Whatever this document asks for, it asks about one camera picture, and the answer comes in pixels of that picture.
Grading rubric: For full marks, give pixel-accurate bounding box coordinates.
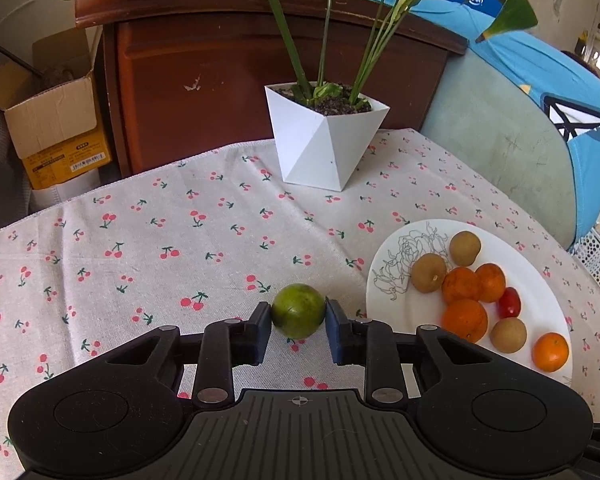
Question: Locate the green plum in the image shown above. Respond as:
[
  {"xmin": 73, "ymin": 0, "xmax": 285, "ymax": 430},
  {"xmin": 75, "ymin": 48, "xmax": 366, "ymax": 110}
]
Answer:
[{"xmin": 271, "ymin": 283, "xmax": 326, "ymax": 339}]

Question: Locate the brown kiwi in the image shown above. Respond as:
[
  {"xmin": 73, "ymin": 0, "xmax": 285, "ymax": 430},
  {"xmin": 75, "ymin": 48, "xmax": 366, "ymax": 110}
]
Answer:
[
  {"xmin": 449, "ymin": 231, "xmax": 482, "ymax": 266},
  {"xmin": 410, "ymin": 254, "xmax": 446, "ymax": 294},
  {"xmin": 490, "ymin": 318, "xmax": 527, "ymax": 354}
]

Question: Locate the orange mandarin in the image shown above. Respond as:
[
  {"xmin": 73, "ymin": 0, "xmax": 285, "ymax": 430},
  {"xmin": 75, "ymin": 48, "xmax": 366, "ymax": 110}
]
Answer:
[
  {"xmin": 441, "ymin": 299, "xmax": 489, "ymax": 344},
  {"xmin": 441, "ymin": 266, "xmax": 482, "ymax": 304},
  {"xmin": 475, "ymin": 263, "xmax": 506, "ymax": 304},
  {"xmin": 531, "ymin": 333, "xmax": 570, "ymax": 373}
]

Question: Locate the red cherry tomato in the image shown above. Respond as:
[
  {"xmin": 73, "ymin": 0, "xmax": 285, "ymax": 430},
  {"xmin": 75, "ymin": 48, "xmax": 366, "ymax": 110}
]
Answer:
[{"xmin": 498, "ymin": 287, "xmax": 521, "ymax": 318}]

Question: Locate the white decorated plate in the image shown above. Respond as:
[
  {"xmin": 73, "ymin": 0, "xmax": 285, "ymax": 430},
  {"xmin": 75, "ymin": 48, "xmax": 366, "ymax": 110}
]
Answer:
[{"xmin": 366, "ymin": 220, "xmax": 572, "ymax": 384}]

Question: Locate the cherry print tablecloth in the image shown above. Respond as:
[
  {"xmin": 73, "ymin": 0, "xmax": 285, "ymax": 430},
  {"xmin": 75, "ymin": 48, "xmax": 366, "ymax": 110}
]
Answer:
[{"xmin": 0, "ymin": 130, "xmax": 600, "ymax": 479}]

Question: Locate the white geometric plant pot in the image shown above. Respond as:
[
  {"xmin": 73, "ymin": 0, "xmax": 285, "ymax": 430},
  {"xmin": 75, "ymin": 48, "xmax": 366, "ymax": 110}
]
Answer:
[{"xmin": 264, "ymin": 84, "xmax": 390, "ymax": 192}]

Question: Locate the pale green sofa cushion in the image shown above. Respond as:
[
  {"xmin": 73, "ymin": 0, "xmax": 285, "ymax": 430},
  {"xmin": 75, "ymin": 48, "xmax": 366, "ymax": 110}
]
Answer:
[{"xmin": 420, "ymin": 51, "xmax": 576, "ymax": 248}]

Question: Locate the dark wooden cabinet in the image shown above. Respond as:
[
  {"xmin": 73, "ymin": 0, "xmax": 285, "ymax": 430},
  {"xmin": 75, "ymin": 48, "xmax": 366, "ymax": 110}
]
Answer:
[{"xmin": 74, "ymin": 0, "xmax": 468, "ymax": 177}]

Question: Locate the open cardboard box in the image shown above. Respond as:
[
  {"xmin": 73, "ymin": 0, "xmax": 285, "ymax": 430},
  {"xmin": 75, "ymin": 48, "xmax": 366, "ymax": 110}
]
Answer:
[{"xmin": 0, "ymin": 28, "xmax": 111, "ymax": 191}]

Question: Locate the blue cartoon pillow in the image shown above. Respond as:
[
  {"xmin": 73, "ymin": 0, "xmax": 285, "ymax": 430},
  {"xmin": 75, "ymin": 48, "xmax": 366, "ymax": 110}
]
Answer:
[{"xmin": 412, "ymin": 0, "xmax": 600, "ymax": 240}]

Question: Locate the green leafy plant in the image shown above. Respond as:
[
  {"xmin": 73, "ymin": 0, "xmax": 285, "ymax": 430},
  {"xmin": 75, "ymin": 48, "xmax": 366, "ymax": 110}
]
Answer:
[{"xmin": 42, "ymin": 0, "xmax": 540, "ymax": 111}]

